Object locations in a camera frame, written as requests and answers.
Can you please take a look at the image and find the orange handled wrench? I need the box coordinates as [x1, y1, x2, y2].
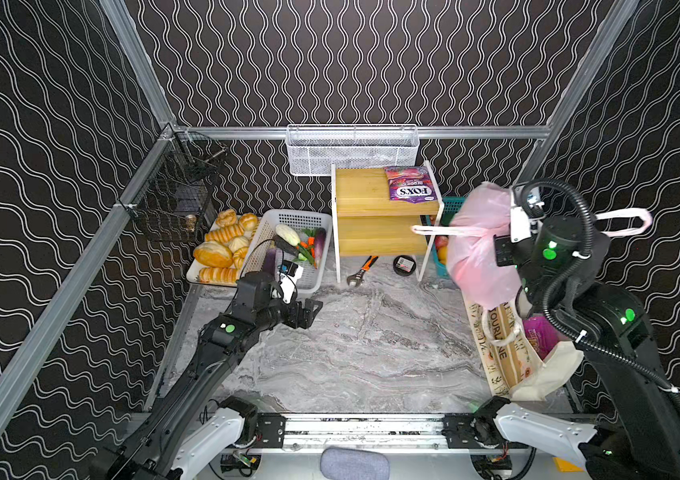
[346, 256, 378, 287]

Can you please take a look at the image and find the black wire wall basket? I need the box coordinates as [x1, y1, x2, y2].
[127, 132, 230, 244]

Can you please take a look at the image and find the oval bread roll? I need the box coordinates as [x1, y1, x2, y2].
[193, 241, 234, 268]

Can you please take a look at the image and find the pink plastic grocery bag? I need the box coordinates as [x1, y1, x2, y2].
[413, 179, 653, 309]

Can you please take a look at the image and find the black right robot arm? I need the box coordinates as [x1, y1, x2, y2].
[514, 179, 680, 479]

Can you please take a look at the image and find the purple Fox's candy bag top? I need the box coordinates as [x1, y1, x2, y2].
[383, 165, 436, 204]

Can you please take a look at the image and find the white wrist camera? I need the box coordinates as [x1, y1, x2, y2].
[276, 260, 304, 304]
[510, 186, 545, 243]

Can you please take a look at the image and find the cream canvas tote bag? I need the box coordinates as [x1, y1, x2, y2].
[464, 299, 584, 402]

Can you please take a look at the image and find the white plastic vegetable basket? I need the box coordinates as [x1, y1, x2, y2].
[242, 209, 333, 297]

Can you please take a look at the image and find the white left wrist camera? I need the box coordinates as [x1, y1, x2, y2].
[276, 260, 304, 304]

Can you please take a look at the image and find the grey foam pad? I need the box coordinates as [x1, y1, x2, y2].
[320, 447, 391, 480]

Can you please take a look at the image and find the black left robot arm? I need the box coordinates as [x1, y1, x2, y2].
[89, 271, 323, 479]

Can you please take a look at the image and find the long braided bread loaf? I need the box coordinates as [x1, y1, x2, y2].
[198, 267, 241, 286]

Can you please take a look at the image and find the purple eggplant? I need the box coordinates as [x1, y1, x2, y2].
[313, 228, 327, 261]

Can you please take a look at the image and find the white wire wall basket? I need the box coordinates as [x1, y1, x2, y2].
[285, 124, 420, 176]

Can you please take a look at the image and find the yellow sticker label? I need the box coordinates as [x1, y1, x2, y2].
[553, 457, 583, 473]

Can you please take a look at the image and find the white bread tray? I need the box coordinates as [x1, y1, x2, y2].
[186, 209, 261, 287]

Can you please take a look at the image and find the teal plastic fruit basket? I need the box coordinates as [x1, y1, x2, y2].
[432, 196, 465, 278]

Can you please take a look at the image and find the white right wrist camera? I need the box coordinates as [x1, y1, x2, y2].
[510, 186, 545, 243]

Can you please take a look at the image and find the white zucchini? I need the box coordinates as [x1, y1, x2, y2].
[275, 224, 301, 246]

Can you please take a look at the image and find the wooden two-tier shelf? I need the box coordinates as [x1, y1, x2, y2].
[331, 165, 445, 283]

